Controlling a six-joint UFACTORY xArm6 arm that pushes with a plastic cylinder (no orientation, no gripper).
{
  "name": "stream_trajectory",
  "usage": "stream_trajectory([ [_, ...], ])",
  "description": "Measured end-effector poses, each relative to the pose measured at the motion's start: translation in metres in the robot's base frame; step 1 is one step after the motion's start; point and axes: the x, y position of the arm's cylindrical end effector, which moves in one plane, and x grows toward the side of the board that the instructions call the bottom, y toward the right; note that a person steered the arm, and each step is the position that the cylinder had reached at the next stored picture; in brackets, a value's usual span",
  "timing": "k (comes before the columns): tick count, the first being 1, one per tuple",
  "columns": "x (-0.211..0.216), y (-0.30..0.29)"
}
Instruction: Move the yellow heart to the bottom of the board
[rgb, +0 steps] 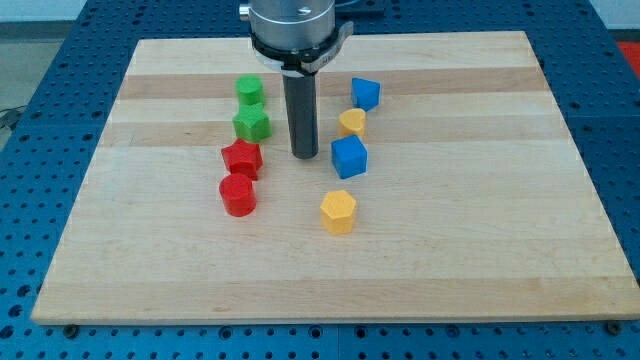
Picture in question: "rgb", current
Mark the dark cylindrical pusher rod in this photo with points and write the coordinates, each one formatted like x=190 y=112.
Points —
x=300 y=98

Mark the black clamp ring mount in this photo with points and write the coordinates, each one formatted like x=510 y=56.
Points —
x=302 y=62

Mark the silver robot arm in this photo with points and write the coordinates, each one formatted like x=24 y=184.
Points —
x=296 y=38

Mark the yellow heart block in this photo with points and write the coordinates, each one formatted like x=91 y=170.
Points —
x=352 y=122

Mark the wooden board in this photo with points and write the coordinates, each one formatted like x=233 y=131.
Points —
x=447 y=188

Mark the green cylinder block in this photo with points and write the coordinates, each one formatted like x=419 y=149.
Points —
x=249 y=90

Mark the green star block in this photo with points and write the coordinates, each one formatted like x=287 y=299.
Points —
x=251 y=123

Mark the blue pentagon block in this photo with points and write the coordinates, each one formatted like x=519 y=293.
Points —
x=365 y=94

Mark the blue cube block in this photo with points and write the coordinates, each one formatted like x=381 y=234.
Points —
x=349 y=156

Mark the red star block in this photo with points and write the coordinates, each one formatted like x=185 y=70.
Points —
x=243 y=157

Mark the red cylinder block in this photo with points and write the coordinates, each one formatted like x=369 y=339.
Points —
x=238 y=194

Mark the yellow hexagon block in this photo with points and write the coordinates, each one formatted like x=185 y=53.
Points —
x=338 y=210

